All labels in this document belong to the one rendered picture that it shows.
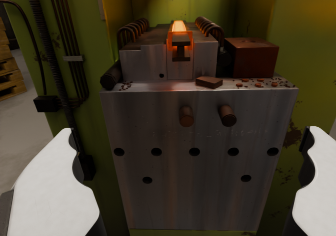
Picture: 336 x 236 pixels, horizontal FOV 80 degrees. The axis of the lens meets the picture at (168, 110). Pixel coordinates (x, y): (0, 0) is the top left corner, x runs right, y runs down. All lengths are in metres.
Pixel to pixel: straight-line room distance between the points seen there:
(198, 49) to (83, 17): 0.32
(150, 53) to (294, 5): 0.37
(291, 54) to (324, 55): 0.08
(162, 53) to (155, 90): 0.08
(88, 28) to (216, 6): 0.51
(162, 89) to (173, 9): 0.55
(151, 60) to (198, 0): 0.51
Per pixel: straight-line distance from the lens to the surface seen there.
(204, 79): 0.41
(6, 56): 3.39
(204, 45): 0.43
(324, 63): 0.70
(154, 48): 0.43
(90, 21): 0.60
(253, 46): 0.45
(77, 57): 0.62
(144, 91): 0.39
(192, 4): 0.90
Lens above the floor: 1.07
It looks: 28 degrees down
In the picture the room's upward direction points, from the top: 2 degrees counter-clockwise
